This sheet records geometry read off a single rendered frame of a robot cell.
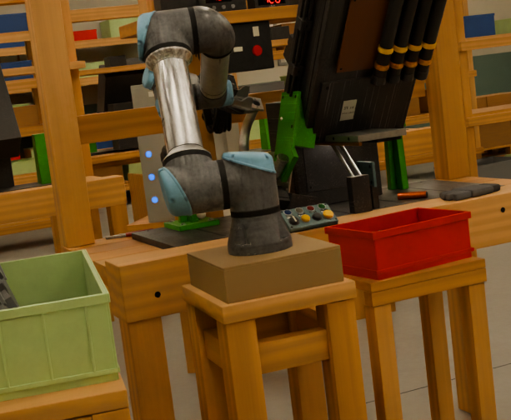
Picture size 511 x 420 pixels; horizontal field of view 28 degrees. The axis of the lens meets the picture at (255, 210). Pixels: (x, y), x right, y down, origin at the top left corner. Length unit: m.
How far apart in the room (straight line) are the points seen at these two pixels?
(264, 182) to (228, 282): 0.25
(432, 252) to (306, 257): 0.46
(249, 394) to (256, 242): 0.34
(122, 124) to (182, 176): 1.02
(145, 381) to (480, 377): 0.86
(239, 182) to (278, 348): 0.38
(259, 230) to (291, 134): 0.74
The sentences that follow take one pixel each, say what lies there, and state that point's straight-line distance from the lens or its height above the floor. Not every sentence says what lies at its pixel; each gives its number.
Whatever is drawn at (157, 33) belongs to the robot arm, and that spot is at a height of 1.46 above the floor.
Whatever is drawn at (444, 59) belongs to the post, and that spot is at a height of 1.31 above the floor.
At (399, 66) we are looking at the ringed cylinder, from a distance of 2.98.
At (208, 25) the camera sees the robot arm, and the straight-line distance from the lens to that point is 2.49.
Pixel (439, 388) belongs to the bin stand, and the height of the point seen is 0.41.
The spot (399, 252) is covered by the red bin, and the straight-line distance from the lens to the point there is 2.54.
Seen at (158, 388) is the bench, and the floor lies 0.56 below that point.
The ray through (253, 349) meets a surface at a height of 0.74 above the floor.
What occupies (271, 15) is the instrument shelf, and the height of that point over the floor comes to 1.51.
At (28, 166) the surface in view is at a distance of 9.79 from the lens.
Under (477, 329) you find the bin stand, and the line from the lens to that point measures 2.68.
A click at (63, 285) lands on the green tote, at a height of 0.88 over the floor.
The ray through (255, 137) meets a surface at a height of 0.73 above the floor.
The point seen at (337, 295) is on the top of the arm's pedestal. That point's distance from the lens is 2.28.
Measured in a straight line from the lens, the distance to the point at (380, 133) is 2.92.
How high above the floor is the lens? 1.33
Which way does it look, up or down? 7 degrees down
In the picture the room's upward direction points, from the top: 7 degrees counter-clockwise
